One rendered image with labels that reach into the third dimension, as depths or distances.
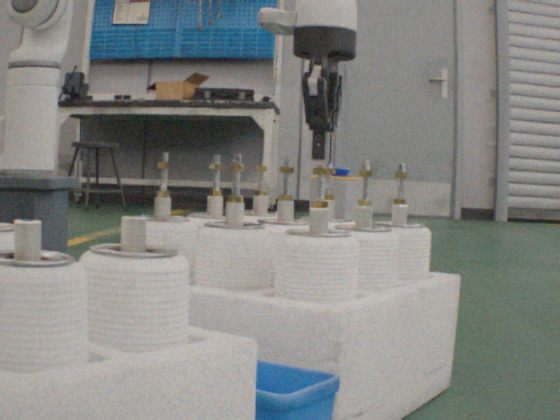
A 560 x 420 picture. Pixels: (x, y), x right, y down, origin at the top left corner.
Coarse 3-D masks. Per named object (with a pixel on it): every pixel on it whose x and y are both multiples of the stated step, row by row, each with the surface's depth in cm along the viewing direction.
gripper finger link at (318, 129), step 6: (312, 114) 89; (318, 114) 89; (312, 120) 89; (318, 120) 89; (312, 126) 90; (318, 126) 90; (324, 126) 90; (312, 132) 91; (318, 132) 91; (324, 132) 91; (312, 138) 91; (318, 138) 91; (324, 138) 91; (318, 144) 91; (324, 144) 91; (312, 150) 91; (318, 150) 91; (324, 150) 91; (312, 156) 91; (318, 156) 91; (324, 156) 91
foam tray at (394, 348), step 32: (192, 288) 94; (416, 288) 101; (448, 288) 111; (192, 320) 94; (224, 320) 91; (256, 320) 89; (288, 320) 86; (320, 320) 84; (352, 320) 85; (384, 320) 92; (416, 320) 101; (448, 320) 113; (288, 352) 87; (320, 352) 84; (352, 352) 86; (384, 352) 93; (416, 352) 103; (448, 352) 114; (352, 384) 86; (384, 384) 94; (416, 384) 104; (448, 384) 116; (352, 416) 87; (384, 416) 95
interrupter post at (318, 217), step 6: (312, 210) 92; (318, 210) 92; (324, 210) 92; (312, 216) 92; (318, 216) 92; (324, 216) 92; (312, 222) 92; (318, 222) 92; (324, 222) 92; (312, 228) 92; (318, 228) 92; (324, 228) 92
